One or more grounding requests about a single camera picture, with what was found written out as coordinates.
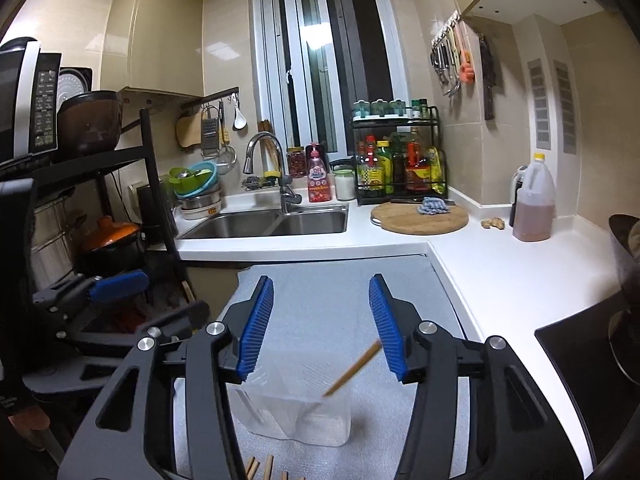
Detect clear plastic utensil holder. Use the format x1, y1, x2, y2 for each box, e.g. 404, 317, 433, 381
228, 350, 352, 448

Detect chrome kitchen faucet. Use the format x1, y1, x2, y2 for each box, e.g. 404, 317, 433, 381
243, 131, 303, 214

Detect orange pot lid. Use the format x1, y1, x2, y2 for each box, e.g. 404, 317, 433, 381
80, 216, 140, 252

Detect green and blue basins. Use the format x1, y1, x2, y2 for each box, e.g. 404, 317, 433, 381
168, 162, 218, 198

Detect black metal shelf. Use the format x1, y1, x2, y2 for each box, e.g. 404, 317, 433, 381
1, 108, 192, 328

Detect black gas stove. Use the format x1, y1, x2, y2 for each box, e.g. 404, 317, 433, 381
535, 292, 639, 463

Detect brown bowl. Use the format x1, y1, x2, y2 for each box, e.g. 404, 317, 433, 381
58, 90, 122, 157

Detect black wok with lid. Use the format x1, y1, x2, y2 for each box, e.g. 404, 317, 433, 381
608, 214, 639, 384

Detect stainless steel sink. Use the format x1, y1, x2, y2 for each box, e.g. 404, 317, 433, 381
181, 207, 348, 240

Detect hanging metal grater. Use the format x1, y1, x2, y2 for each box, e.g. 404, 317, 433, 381
200, 104, 220, 159

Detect hanging white ladle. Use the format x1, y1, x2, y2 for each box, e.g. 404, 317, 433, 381
231, 93, 247, 131

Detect ginger root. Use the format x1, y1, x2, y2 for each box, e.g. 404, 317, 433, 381
480, 217, 506, 230

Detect red jar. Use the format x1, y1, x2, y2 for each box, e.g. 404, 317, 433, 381
286, 146, 307, 179

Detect round wooden cutting board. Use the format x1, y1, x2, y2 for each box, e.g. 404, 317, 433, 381
370, 203, 469, 236

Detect plastic oil jug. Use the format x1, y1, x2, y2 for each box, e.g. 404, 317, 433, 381
513, 152, 555, 242

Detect pink dish soap bottle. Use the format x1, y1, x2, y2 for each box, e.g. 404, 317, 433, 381
307, 144, 332, 204

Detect blue dish cloth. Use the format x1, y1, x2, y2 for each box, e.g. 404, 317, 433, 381
418, 197, 450, 216

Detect microwave oven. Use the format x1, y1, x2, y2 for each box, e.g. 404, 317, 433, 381
0, 37, 62, 162

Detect white jar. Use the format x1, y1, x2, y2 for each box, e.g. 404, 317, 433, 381
333, 168, 356, 202

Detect black condiment rack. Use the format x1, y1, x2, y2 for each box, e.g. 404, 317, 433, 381
349, 99, 449, 205

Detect hanging orange peeler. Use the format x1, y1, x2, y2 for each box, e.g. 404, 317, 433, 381
457, 22, 475, 84

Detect black cleaver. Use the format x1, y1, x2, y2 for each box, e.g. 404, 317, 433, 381
478, 36, 497, 122

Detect hanging scissors and tools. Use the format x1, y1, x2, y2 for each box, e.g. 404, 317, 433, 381
431, 26, 462, 98

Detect window frame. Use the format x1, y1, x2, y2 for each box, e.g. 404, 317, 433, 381
253, 0, 409, 160

